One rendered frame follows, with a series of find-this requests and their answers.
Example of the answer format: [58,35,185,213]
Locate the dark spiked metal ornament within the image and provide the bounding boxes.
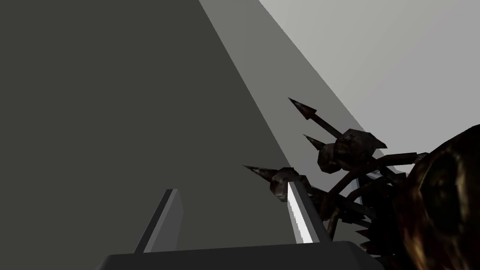
[242,97,480,270]

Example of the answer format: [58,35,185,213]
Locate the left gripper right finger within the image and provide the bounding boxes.
[286,180,332,245]

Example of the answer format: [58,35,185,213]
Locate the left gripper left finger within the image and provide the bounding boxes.
[134,188,184,254]

